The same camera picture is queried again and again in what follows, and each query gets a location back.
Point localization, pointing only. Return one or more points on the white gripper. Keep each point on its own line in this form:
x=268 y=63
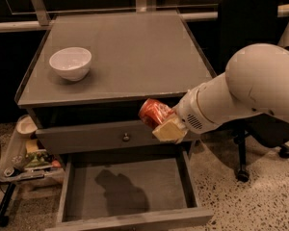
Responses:
x=188 y=110

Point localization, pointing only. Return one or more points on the red crushed coke can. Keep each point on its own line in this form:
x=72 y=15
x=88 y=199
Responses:
x=153 y=112

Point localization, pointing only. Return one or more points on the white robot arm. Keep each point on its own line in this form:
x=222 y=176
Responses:
x=254 y=87

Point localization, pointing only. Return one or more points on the round metal drawer knob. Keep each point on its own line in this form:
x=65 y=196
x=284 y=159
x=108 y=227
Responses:
x=126 y=137

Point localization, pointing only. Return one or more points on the open grey middle drawer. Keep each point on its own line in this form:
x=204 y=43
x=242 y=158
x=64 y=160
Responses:
x=147 y=188

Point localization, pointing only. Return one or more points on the grey drawer cabinet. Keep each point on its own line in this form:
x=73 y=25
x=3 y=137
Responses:
x=135 y=56

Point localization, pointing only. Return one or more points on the grey top drawer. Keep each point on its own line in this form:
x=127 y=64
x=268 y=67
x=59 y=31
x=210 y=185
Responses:
x=98 y=136

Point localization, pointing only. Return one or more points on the white ceramic bowl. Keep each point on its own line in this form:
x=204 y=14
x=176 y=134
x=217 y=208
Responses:
x=72 y=63

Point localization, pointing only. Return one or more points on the black office chair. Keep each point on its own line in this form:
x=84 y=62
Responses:
x=241 y=23

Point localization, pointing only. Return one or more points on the green snack bag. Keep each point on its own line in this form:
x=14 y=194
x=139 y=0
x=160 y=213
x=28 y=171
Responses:
x=38 y=159

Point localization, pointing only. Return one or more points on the white paper cup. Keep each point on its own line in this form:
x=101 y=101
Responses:
x=26 y=126

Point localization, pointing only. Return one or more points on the black tray stand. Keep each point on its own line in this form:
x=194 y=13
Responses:
x=4 y=219

